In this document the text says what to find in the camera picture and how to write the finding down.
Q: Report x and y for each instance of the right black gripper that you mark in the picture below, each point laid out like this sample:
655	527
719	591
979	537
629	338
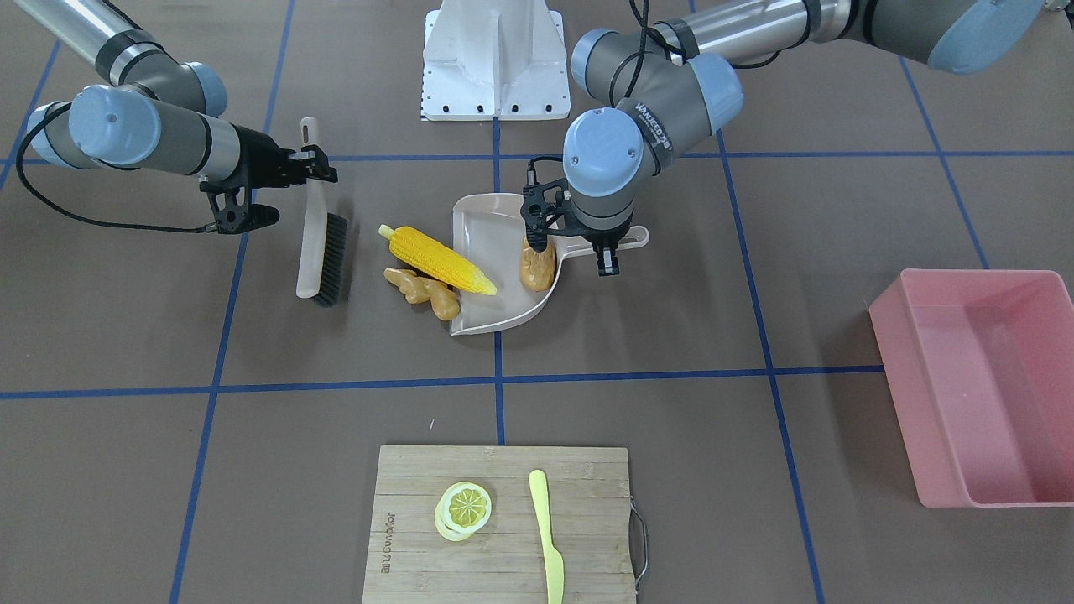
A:
262	157

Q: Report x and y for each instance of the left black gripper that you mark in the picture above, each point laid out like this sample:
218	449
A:
597	232

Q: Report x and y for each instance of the brown toy potato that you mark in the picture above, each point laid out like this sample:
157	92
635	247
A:
537	268

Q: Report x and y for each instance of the beige plastic dustpan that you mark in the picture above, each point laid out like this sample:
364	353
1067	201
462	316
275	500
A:
488	230

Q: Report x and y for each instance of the beige hand brush black bristles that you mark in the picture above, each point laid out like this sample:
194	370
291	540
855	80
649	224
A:
324	238

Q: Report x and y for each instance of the yellow toy corn cob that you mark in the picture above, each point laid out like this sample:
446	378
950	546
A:
429	256

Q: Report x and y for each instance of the tan toy ginger root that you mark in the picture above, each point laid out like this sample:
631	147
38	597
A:
417	289

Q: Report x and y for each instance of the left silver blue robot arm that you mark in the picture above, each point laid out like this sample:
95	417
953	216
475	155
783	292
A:
674	83

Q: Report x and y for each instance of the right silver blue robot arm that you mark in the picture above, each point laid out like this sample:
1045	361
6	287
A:
151	111

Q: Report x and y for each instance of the pink plastic bin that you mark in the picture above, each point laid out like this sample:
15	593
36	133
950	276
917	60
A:
980	368

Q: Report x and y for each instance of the yellow toy lemon slice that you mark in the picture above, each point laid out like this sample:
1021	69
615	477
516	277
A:
464	508

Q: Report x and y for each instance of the wooden cutting board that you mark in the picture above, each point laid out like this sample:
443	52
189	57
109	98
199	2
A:
590	515

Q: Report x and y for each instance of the yellow toy knife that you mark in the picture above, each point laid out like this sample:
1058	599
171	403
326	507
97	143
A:
555	568

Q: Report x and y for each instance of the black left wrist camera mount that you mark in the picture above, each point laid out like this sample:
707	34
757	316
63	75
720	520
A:
545	203

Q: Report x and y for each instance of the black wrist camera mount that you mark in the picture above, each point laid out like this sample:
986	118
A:
545	203
234	211

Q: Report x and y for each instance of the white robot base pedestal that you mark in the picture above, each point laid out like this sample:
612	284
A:
494	59

